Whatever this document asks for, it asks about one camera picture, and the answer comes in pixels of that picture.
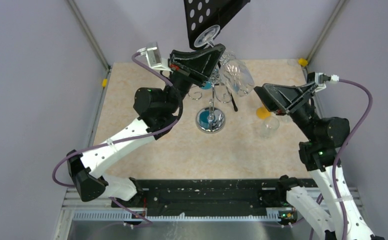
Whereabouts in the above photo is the blue plastic wine glass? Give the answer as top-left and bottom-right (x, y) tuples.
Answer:
(200, 81), (214, 90)

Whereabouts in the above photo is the black music stand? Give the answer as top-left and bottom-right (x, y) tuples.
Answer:
(183, 0), (251, 112)

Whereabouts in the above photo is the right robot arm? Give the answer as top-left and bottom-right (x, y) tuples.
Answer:
(254, 81), (378, 240)

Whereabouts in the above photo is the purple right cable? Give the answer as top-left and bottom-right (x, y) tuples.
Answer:
(309, 78), (374, 240)

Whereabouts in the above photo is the black front rail base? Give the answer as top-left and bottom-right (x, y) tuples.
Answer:
(62, 178), (304, 228)

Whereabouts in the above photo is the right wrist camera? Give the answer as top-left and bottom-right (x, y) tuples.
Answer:
(306, 72), (340, 93)

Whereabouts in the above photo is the yellow plastic wine glass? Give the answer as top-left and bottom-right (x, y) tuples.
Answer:
(255, 106), (272, 120)

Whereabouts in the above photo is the clear wine glass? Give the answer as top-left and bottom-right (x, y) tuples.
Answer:
(193, 24), (255, 97)
(258, 116), (280, 139)

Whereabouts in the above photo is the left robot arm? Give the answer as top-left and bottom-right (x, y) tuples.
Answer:
(64, 44), (226, 207)

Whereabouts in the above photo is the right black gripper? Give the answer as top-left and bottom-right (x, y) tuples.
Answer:
(252, 80), (318, 140)

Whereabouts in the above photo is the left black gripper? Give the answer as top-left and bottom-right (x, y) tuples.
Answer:
(163, 44), (226, 114)

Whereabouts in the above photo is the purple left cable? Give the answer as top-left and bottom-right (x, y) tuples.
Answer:
(52, 52), (183, 229)

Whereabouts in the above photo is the purple cable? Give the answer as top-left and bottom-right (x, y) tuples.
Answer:
(309, 78), (374, 240)
(52, 52), (183, 229)

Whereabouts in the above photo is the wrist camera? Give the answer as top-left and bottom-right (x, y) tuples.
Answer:
(136, 41), (171, 72)
(306, 72), (340, 93)

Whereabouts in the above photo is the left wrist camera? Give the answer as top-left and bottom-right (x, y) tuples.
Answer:
(136, 41), (171, 72)

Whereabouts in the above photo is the chrome wine glass rack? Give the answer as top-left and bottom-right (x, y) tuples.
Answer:
(187, 49), (238, 134)

